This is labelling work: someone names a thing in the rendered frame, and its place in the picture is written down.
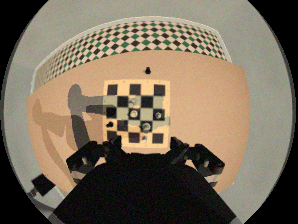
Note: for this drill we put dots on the chessboard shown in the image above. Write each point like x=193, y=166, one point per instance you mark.
x=153, y=96

